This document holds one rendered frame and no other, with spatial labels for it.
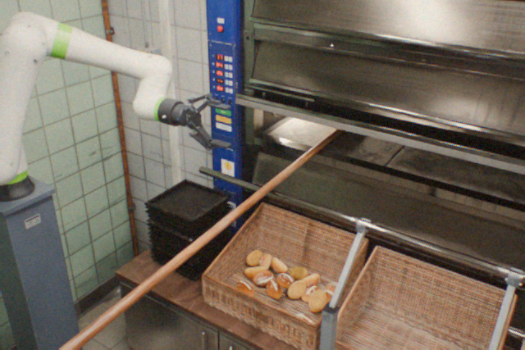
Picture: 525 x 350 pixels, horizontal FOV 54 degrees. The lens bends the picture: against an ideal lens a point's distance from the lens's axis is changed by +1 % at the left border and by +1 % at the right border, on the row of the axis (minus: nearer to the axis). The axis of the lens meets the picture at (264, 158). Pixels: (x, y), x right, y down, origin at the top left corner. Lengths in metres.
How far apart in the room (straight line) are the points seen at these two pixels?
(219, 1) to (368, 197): 1.03
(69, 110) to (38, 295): 0.97
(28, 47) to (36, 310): 1.06
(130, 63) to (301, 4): 0.70
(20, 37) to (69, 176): 1.32
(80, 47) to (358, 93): 1.01
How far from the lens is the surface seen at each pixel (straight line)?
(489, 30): 1.86
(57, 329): 2.37
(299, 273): 2.40
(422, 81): 1.97
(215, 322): 2.26
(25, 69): 1.68
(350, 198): 2.25
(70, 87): 2.74
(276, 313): 2.11
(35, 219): 2.07
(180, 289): 2.43
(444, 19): 1.89
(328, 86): 2.08
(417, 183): 2.09
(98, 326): 1.42
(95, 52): 1.84
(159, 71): 1.87
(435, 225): 2.16
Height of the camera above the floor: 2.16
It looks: 27 degrees down
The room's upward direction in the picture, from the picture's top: 1 degrees clockwise
